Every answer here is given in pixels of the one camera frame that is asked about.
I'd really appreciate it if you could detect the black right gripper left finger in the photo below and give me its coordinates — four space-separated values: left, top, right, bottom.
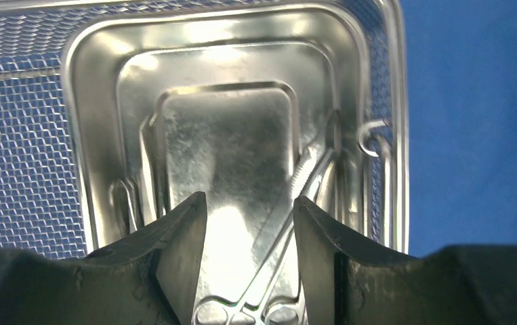
0 192 207 324

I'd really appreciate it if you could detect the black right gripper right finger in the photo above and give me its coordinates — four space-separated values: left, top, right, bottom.
293 196 517 324

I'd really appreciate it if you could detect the wire mesh steel tray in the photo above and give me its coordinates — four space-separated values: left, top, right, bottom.
0 0 410 261

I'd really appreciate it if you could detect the blue surgical wrap cloth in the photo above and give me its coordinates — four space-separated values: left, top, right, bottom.
401 1 517 256

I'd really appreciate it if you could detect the small steel instrument pan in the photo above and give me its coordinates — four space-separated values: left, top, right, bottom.
62 1 369 308

